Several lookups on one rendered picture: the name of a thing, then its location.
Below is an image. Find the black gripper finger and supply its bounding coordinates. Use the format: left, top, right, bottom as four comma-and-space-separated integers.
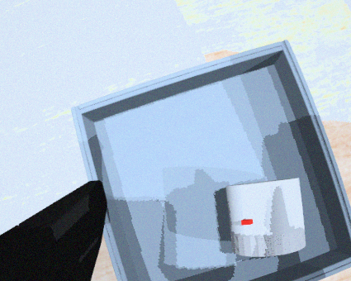
0, 180, 107, 281

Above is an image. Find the light blue square tray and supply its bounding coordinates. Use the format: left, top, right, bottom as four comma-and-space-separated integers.
71, 40, 351, 281

